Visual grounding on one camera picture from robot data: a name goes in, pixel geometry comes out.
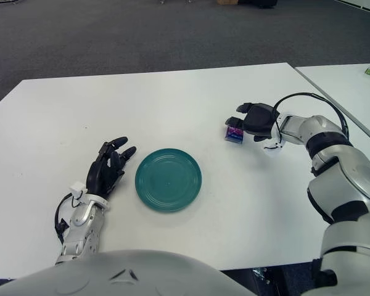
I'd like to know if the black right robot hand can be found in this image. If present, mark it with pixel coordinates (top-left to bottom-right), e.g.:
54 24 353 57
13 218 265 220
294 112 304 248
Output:
224 102 281 142

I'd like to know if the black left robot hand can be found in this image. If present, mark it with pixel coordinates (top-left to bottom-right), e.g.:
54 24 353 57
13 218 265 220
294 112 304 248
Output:
86 136 138 198

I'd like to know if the white wrist sensor box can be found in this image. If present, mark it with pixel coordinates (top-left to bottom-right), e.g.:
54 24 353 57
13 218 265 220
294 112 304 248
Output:
70 182 86 198
263 140 284 152

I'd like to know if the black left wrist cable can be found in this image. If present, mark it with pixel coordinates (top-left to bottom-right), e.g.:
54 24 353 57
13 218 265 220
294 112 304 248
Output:
54 192 78 244

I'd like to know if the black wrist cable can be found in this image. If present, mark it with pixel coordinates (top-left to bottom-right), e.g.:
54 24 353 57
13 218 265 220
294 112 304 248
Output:
54 192 78 244
273 92 349 139

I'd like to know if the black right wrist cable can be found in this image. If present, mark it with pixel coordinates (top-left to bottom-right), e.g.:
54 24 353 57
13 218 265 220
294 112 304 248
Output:
273 92 349 139

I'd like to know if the dark background furniture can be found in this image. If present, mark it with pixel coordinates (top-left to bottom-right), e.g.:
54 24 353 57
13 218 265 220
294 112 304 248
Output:
239 0 278 9

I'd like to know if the white right wrist sensor box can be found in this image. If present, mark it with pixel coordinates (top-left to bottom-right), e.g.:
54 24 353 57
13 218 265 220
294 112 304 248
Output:
263 140 284 152

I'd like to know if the grey robot torso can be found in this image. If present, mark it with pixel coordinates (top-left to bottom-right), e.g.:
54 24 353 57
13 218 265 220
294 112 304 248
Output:
0 249 257 296

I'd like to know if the white left wrist sensor box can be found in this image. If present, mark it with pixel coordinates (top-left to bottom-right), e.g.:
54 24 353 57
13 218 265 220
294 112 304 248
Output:
70 182 86 198

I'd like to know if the purple blue gum pack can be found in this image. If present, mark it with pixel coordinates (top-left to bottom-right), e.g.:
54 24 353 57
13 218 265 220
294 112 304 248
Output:
224 125 244 143

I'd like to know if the teal round plate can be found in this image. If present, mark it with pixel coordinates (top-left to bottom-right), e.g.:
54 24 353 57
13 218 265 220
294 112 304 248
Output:
134 148 202 213

